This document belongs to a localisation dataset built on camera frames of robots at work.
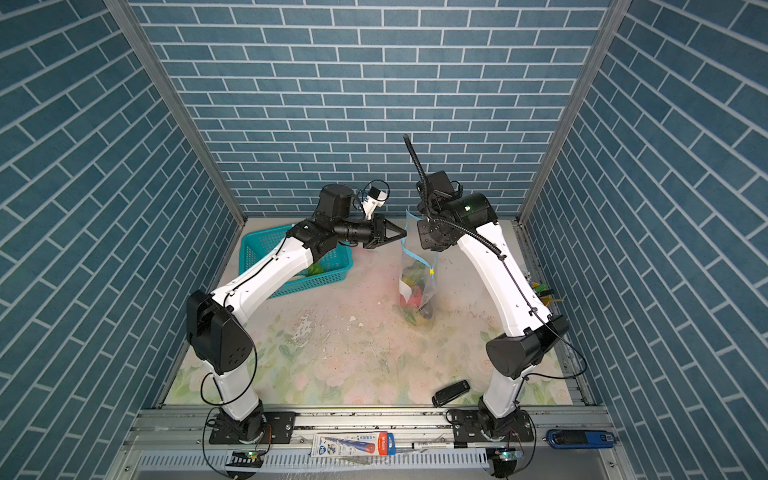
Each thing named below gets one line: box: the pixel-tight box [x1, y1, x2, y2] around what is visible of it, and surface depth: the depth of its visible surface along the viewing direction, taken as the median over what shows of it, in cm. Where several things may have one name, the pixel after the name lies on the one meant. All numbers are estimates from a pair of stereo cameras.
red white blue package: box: [310, 431, 397, 458], surface depth 72 cm
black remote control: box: [432, 380, 471, 407], surface depth 78 cm
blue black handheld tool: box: [542, 429, 617, 449], surface depth 72 cm
